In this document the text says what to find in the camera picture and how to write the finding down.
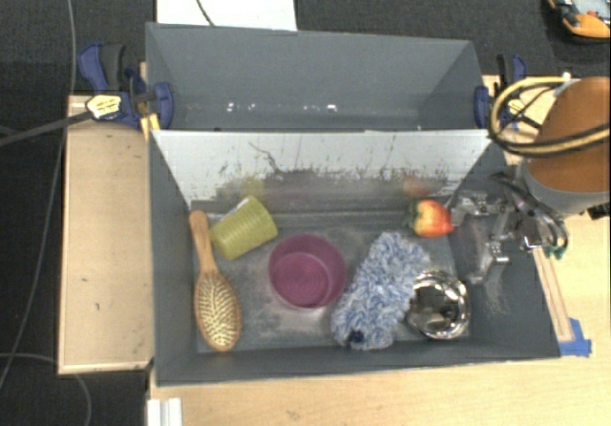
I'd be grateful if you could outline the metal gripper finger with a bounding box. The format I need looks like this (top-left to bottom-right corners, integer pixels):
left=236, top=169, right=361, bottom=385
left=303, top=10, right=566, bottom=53
left=450, top=191, right=495, bottom=228
left=466, top=242, right=511, bottom=286

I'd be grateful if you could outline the red and yellow toy fruit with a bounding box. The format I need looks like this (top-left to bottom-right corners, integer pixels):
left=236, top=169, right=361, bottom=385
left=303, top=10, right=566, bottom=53
left=402, top=199, right=455, bottom=239

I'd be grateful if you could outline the shiny metal bowl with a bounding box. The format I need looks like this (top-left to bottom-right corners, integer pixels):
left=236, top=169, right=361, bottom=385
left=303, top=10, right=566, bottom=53
left=405, top=268, right=473, bottom=341

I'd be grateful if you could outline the blue and white fluffy cloth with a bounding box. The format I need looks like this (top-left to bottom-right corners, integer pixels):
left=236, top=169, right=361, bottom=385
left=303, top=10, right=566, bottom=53
left=329, top=230, right=433, bottom=351

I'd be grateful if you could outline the purple plastic cup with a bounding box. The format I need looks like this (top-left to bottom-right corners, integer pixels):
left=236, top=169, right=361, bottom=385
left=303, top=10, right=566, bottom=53
left=267, top=232, right=348, bottom=310

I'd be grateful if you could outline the grey metal bin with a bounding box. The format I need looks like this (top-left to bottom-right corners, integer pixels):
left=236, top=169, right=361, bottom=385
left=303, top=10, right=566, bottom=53
left=142, top=21, right=562, bottom=387

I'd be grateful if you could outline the yellow-green ribbed cup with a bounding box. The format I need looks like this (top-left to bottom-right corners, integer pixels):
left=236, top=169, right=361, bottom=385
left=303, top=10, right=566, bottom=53
left=208, top=195, right=280, bottom=262

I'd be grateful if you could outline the wooden hairbrush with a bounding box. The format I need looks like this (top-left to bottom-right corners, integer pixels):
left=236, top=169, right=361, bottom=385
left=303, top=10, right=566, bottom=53
left=187, top=209, right=243, bottom=352

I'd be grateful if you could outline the pale wood board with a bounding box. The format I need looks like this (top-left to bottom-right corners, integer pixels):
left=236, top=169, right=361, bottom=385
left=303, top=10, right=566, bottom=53
left=56, top=94, right=157, bottom=375

